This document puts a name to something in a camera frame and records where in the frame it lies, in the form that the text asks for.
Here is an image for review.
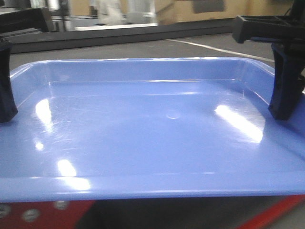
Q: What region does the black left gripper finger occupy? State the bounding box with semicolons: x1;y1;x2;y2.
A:
0;39;18;123

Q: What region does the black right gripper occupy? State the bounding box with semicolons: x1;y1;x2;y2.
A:
232;15;305;120

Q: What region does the light blue plastic tray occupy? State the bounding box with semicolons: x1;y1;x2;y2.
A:
0;57;305;202

